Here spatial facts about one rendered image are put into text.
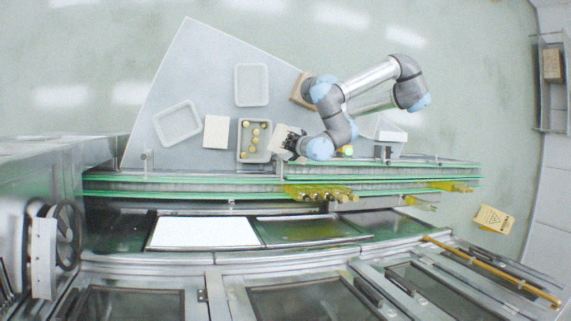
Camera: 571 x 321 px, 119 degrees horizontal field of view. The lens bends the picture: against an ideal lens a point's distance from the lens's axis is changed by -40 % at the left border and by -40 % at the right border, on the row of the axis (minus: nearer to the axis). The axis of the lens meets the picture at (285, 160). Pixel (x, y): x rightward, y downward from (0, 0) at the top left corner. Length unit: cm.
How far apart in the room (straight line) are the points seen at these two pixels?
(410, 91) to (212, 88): 96
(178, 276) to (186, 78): 97
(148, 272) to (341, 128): 76
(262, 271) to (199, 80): 99
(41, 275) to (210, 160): 104
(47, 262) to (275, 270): 69
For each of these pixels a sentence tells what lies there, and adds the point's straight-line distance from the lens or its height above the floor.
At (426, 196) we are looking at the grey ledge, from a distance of 205.
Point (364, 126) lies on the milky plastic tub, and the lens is 177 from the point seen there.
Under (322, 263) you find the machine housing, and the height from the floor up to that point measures 143.
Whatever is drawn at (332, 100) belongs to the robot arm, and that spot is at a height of 144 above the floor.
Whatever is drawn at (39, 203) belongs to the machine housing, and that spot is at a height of 154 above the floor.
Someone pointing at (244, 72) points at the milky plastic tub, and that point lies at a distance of 151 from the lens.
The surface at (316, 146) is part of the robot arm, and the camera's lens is 84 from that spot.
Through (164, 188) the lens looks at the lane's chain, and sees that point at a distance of 138.
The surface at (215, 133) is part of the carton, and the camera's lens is 140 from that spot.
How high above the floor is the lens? 222
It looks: 70 degrees down
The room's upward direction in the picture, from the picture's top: 113 degrees clockwise
